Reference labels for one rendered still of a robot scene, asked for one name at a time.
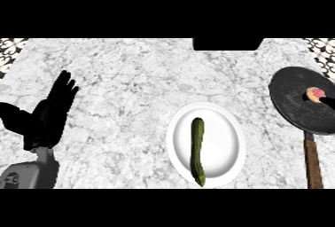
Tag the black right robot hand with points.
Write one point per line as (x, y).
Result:
(329, 103)

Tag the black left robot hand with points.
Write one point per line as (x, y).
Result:
(49, 118)

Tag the pink frosted cupcake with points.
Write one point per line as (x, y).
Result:
(314, 93)

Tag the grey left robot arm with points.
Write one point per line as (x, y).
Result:
(30, 174)

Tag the white oval plate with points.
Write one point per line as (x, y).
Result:
(220, 142)

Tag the green cucumber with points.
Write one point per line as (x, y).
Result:
(198, 147)

